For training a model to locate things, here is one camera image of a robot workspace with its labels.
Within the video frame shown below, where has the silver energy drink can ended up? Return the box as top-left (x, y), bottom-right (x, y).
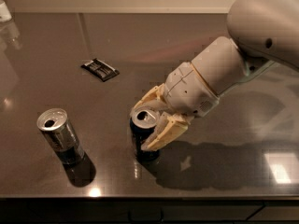
top-left (36, 107), bottom-right (86, 166)

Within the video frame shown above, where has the black snack packet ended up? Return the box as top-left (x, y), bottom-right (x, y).
top-left (81, 59), bottom-right (120, 82)

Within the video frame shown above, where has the blue pepsi can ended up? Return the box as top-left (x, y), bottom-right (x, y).
top-left (130, 107), bottom-right (160, 162)

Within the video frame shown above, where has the white object at table corner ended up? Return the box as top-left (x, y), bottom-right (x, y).
top-left (0, 0), bottom-right (12, 22)

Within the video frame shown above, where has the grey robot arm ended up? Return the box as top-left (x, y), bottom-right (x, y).
top-left (132, 0), bottom-right (299, 151)

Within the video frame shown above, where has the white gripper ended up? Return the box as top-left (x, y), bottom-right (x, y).
top-left (132, 62), bottom-right (220, 151)

